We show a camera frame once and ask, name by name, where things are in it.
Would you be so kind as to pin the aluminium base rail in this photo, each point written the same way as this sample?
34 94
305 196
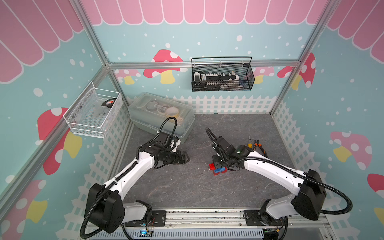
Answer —
222 224

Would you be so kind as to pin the orange black pliers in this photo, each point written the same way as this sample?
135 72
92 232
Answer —
257 145

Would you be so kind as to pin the yellow tape roll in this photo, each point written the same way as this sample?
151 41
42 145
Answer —
173 112

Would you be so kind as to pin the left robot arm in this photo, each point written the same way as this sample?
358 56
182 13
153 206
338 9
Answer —
105 209

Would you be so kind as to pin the yellow black screwdriver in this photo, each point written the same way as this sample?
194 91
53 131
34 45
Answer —
250 145

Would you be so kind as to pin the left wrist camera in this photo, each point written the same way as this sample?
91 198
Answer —
166 142

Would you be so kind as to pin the green circuit board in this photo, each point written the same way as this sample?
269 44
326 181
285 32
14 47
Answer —
146 233

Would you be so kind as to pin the black red tape measure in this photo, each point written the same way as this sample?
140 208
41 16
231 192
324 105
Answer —
109 103

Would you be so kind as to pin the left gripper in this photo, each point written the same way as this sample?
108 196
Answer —
177 160

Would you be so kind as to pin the translucent plastic storage box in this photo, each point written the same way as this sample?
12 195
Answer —
148 112

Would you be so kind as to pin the white wire mesh basket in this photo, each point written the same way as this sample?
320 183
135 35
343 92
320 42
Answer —
87 117

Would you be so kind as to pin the black wire mesh basket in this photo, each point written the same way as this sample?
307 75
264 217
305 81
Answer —
240 65

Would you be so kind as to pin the white black power strip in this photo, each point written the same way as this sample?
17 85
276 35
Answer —
214 81

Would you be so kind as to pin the red long lego brick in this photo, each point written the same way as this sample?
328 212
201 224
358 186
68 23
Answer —
212 167

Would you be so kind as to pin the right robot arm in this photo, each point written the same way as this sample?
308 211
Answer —
305 199

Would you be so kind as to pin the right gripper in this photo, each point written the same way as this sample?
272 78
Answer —
214 157

